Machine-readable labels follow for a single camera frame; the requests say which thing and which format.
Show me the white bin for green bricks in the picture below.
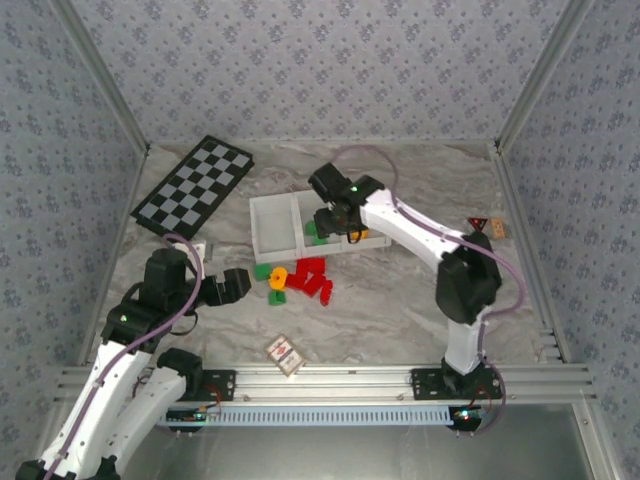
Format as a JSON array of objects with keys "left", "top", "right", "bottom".
[{"left": 294, "top": 191, "right": 351, "bottom": 256}]

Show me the playing card box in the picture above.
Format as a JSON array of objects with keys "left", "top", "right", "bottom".
[{"left": 264, "top": 333, "right": 307, "bottom": 377}]

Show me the black grey checkerboard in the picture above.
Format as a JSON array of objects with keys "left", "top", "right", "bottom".
[{"left": 130, "top": 134, "right": 255, "bottom": 240}]

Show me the thin black left gripper cable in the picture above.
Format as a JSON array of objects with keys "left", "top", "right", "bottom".
[{"left": 167, "top": 304, "right": 200, "bottom": 336}]

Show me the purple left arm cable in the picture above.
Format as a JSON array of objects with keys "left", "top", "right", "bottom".
[{"left": 39, "top": 231, "right": 206, "bottom": 480}]

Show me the aluminium side rail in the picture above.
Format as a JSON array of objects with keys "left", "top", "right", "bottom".
[
  {"left": 77, "top": 144, "right": 151, "bottom": 369},
  {"left": 489, "top": 142, "right": 571, "bottom": 364}
]

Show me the aluminium front rail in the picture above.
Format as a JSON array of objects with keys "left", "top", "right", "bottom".
[{"left": 54, "top": 363, "right": 599, "bottom": 404}]

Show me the light blue cable duct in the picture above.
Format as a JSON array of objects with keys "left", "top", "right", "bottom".
[{"left": 157, "top": 404, "right": 454, "bottom": 427}]

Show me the aluminium frame post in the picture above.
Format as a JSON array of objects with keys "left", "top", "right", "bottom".
[
  {"left": 494, "top": 0, "right": 599, "bottom": 151},
  {"left": 573, "top": 402, "right": 620, "bottom": 480},
  {"left": 49, "top": 0, "right": 151, "bottom": 151}
]

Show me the aluminium lower frame post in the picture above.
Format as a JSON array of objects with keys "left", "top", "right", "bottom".
[{"left": 573, "top": 402, "right": 620, "bottom": 480}]

